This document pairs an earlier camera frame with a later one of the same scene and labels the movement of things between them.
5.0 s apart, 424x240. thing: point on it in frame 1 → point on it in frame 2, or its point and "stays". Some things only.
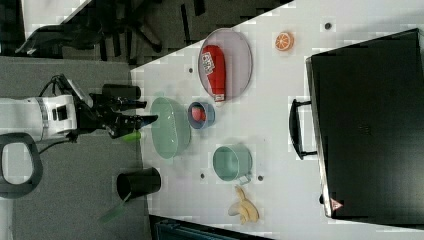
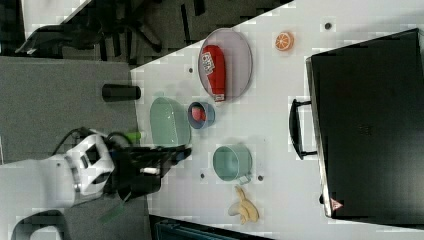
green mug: x=233 y=162 stays
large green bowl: x=171 y=132 stays
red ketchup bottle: x=213 y=64 stays
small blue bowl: x=209 y=118 stays
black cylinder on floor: x=121 y=91 stays
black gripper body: x=95 y=112 → x=138 y=170
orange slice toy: x=284 y=41 stays
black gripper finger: x=131 y=104 → x=168 y=149
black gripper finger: x=142 y=121 → x=181 y=153
